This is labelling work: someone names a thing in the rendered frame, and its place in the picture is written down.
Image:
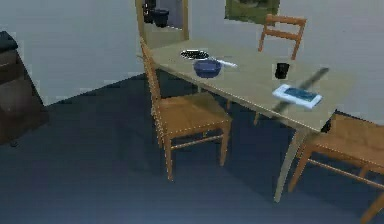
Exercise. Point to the grey long stick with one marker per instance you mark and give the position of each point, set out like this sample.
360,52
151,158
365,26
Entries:
300,89

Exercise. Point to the black cup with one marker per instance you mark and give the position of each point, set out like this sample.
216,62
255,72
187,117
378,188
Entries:
282,70

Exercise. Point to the beige wooden shelf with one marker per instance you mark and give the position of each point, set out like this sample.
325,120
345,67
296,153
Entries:
163,35

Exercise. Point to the black and white plate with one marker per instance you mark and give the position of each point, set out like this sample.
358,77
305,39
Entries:
194,54

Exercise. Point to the green framed picture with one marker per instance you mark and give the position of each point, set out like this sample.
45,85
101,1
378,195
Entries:
251,10

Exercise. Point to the white and blue book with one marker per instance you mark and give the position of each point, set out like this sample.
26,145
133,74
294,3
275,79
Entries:
297,96

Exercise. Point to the dark brown cabinet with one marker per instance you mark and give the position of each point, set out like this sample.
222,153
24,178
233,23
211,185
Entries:
16,93

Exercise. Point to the brown wooden chair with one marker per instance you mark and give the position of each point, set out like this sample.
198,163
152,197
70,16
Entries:
353,140
281,33
186,115

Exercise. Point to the beige wooden table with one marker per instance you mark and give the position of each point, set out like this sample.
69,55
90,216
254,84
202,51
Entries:
253,83

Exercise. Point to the white knife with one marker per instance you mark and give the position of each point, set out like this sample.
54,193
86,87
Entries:
226,63

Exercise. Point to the blue bowl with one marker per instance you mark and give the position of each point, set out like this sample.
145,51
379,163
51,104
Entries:
207,68

